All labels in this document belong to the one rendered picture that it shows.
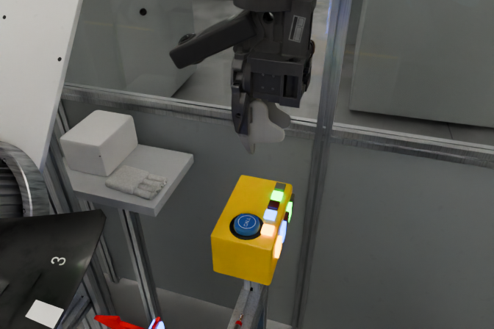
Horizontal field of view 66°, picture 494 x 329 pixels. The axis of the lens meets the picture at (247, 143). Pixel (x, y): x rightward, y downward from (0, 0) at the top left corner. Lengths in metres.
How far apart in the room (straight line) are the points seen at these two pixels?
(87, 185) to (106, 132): 0.15
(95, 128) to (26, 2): 0.40
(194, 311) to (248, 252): 1.21
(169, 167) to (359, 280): 0.74
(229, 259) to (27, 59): 0.50
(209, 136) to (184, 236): 0.49
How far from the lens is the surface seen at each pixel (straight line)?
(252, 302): 0.78
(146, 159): 1.14
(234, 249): 0.61
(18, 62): 0.81
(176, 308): 1.82
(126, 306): 1.87
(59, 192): 0.93
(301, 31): 0.41
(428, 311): 1.48
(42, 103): 0.75
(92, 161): 1.09
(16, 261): 0.48
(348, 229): 1.22
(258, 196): 0.66
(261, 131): 0.47
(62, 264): 0.45
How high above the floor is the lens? 1.52
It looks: 34 degrees down
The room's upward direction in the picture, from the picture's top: straight up
